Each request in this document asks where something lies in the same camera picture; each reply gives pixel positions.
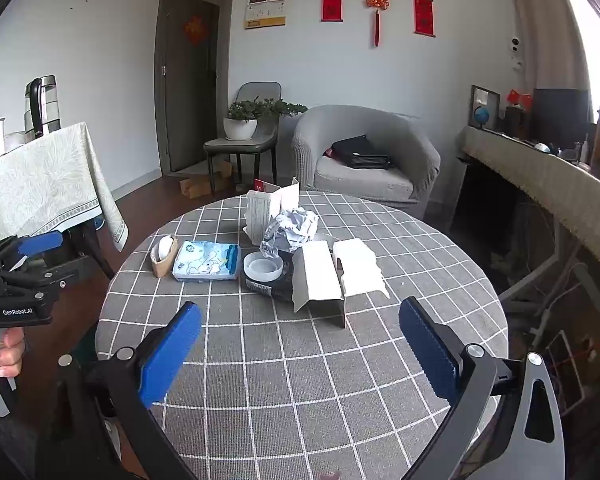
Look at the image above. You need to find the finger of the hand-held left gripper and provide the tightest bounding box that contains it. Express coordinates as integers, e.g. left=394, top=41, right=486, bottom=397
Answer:
left=0, top=268, right=79, bottom=302
left=0, top=231, right=64, bottom=275

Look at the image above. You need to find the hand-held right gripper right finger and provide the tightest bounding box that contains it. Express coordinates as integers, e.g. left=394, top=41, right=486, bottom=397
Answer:
left=398, top=296, right=566, bottom=480

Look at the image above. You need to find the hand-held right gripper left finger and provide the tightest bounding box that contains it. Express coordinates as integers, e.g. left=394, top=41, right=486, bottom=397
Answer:
left=37, top=301, right=203, bottom=480

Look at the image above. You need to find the brown tape roll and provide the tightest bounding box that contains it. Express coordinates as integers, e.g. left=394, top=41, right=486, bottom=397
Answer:
left=151, top=234, right=179, bottom=278

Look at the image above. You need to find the blue tissue pack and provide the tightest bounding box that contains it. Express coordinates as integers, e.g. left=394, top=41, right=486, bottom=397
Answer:
left=172, top=241, right=242, bottom=282

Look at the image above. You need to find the white paper sheet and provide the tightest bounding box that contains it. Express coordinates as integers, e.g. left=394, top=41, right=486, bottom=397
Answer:
left=332, top=238, right=390, bottom=297

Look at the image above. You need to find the white cardboard box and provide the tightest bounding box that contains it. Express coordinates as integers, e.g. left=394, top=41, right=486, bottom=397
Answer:
left=291, top=240, right=347, bottom=329

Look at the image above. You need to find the silver foil bag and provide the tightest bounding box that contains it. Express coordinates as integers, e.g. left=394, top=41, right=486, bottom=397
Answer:
left=260, top=222, right=293, bottom=257

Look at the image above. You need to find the person's left hand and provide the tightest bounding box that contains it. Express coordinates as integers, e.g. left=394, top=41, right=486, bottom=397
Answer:
left=0, top=329, right=27, bottom=379

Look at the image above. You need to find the black table leg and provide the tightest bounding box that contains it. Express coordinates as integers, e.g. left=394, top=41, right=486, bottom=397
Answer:
left=77, top=222, right=116, bottom=281

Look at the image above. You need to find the pale green floral tablecloth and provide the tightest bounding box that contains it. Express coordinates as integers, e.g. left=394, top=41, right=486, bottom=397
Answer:
left=0, top=121, right=129, bottom=253

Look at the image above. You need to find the grey checked tablecloth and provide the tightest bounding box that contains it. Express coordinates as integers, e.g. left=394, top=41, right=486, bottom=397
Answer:
left=95, top=191, right=509, bottom=480

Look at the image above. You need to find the glass electric kettle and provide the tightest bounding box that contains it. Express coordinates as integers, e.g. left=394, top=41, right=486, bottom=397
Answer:
left=24, top=75, right=61, bottom=138

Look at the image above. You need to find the brown cardboard box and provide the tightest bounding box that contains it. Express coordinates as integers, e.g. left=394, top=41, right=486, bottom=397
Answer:
left=179, top=160, right=233, bottom=198

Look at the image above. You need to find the grey armchair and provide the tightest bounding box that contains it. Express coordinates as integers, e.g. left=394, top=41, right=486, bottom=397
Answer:
left=291, top=105, right=442, bottom=221

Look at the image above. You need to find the beige fringed cloth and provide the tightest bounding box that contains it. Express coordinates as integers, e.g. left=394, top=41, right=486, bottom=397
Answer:
left=460, top=125, right=600, bottom=281

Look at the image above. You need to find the dark grey door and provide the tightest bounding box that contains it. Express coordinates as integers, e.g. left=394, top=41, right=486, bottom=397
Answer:
left=154, top=0, right=238, bottom=178

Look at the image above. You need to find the black bag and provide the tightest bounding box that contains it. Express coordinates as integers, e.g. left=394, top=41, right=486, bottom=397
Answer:
left=330, top=135, right=395, bottom=170

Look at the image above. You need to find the potted plant in white pot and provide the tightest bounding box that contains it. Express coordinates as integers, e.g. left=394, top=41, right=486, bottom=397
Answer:
left=223, top=99, right=308, bottom=142

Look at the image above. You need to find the red door decoration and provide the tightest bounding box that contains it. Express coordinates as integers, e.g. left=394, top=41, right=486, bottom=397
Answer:
left=183, top=16, right=204, bottom=46

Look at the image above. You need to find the grey chair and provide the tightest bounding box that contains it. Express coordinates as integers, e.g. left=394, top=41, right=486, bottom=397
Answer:
left=203, top=82, right=283, bottom=196

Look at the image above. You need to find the black monitor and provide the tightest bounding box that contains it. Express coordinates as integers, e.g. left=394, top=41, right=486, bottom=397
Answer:
left=532, top=88, right=592, bottom=141

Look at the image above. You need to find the bright window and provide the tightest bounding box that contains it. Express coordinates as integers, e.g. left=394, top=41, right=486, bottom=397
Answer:
left=560, top=0, right=600, bottom=111

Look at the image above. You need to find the picture frame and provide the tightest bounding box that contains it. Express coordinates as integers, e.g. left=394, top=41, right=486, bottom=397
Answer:
left=469, top=85, right=502, bottom=131

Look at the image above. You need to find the white security camera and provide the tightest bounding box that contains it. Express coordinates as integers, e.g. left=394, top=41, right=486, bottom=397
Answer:
left=507, top=35, right=526, bottom=73

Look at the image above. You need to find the wall calendar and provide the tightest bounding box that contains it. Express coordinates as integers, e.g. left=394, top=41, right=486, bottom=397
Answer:
left=244, top=0, right=289, bottom=30

